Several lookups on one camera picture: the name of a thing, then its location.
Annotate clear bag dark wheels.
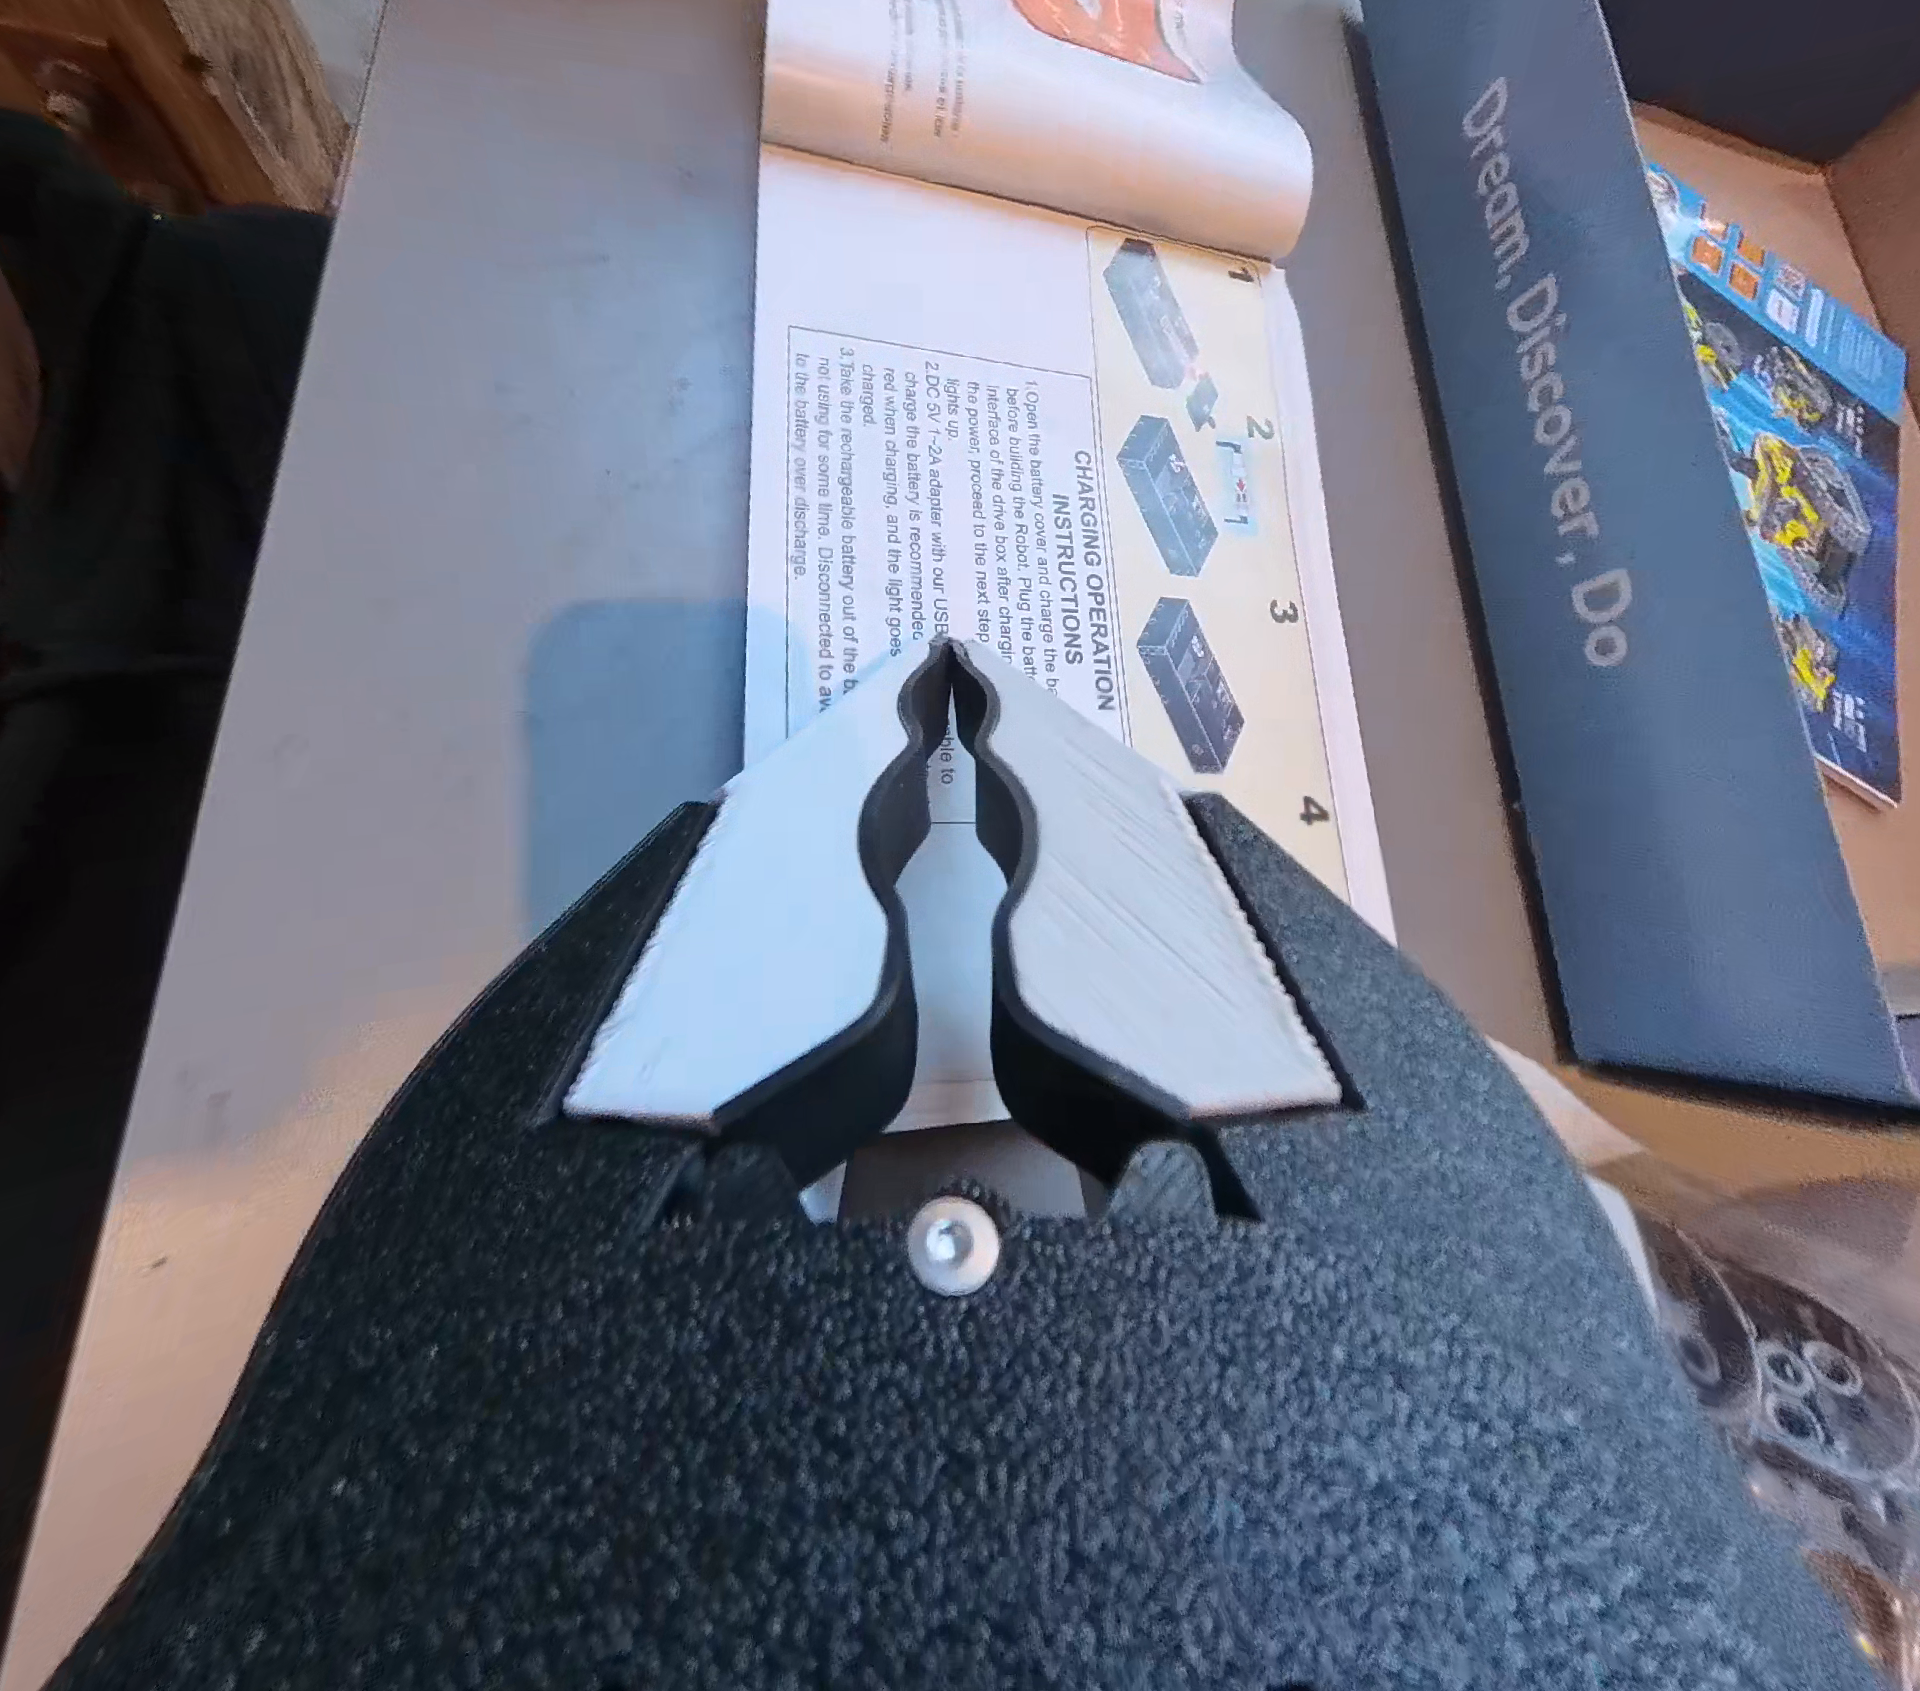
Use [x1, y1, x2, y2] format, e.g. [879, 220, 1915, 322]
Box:
[1560, 1091, 1920, 1691]

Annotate grey desk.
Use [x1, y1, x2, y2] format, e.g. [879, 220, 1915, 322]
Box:
[0, 0, 1651, 1685]

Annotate blue-cover instruction booklet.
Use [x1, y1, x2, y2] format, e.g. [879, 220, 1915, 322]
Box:
[742, 0, 1399, 1183]

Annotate blue cardboard box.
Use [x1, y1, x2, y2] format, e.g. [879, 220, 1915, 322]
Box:
[1341, 0, 1920, 1107]

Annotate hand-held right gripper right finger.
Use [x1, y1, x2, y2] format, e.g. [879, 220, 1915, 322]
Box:
[954, 641, 1344, 1219]

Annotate thin blue printed leaflet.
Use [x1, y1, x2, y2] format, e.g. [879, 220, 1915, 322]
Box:
[1641, 162, 1910, 807]

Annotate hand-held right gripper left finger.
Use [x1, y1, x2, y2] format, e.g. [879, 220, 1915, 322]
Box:
[558, 637, 959, 1189]

